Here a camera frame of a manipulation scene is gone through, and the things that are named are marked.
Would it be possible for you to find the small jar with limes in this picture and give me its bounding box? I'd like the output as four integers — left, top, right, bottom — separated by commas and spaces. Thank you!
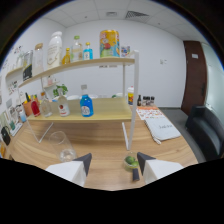
123, 151, 141, 182

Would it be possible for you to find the clear drinking glass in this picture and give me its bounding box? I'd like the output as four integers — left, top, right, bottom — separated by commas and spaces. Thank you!
49, 130, 78, 163

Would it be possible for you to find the white booklet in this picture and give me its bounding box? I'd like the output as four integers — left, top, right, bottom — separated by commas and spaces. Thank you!
144, 117, 183, 145

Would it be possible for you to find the orange patterned mat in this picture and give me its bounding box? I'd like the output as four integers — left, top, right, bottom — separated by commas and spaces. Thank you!
135, 105, 167, 121

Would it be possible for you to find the black armchair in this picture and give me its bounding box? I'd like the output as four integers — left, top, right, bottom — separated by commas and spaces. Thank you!
185, 105, 224, 161

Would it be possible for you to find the blue liquid bottle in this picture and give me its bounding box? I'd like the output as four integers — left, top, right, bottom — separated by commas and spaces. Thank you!
79, 84, 95, 118

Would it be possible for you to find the clear bottle orange cap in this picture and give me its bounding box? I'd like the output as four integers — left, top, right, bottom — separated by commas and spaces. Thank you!
39, 91, 53, 118

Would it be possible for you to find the two-tier wooden shelf rack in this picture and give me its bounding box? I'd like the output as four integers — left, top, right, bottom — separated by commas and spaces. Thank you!
18, 49, 140, 152

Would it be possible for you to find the red liquid bottle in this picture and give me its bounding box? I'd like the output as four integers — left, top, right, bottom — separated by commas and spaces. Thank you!
30, 94, 41, 118

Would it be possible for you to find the pale blue plastic bottle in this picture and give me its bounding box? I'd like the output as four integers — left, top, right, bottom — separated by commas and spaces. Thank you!
18, 110, 28, 123

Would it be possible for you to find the black kettle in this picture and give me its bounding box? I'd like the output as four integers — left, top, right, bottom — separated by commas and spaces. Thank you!
0, 125, 12, 146

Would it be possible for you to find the orange storage basket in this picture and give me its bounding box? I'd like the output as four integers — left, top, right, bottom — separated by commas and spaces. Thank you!
22, 99, 34, 117

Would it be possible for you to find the green potted plant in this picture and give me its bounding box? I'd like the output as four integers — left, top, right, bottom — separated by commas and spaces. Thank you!
52, 83, 69, 98

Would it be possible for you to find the brown door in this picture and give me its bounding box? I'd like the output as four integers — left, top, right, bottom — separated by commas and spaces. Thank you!
181, 40, 208, 116

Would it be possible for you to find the tall glass jar cork lid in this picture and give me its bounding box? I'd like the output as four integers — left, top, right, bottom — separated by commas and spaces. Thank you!
33, 42, 45, 76

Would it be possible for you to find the small blue bottle yellow cap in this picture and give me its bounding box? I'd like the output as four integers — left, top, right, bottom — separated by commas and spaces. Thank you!
83, 41, 94, 61

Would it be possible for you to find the clear bottle green cap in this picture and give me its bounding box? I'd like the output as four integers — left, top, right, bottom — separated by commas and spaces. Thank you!
70, 35, 84, 63

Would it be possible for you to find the large white milk bottle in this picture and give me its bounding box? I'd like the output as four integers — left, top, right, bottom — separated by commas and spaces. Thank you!
46, 31, 64, 70

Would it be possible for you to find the yellow colourful drink can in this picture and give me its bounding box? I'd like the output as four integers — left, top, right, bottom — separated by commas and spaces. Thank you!
99, 29, 120, 59

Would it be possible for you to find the slatted ceiling air vent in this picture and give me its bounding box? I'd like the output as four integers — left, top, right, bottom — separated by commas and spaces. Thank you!
125, 10, 150, 19

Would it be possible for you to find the small colourful wall print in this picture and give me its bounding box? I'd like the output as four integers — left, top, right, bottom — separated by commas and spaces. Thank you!
7, 79, 19, 94

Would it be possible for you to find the wooden wall shelf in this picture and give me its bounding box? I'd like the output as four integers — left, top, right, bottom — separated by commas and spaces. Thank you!
5, 65, 25, 79

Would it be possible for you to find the multicoloured wall poster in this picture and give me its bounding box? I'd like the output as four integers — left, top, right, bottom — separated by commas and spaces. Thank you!
120, 45, 131, 58

